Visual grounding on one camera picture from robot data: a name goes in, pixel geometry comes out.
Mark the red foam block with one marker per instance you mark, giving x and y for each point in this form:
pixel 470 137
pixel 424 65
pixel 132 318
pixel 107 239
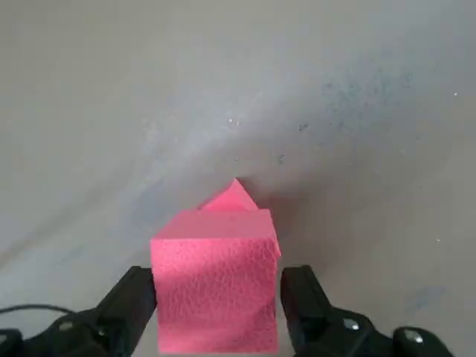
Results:
pixel 215 282

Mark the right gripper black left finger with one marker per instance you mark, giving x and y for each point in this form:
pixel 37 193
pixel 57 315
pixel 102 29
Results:
pixel 111 316

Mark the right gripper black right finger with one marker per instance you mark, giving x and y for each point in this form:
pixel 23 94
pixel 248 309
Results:
pixel 316 320

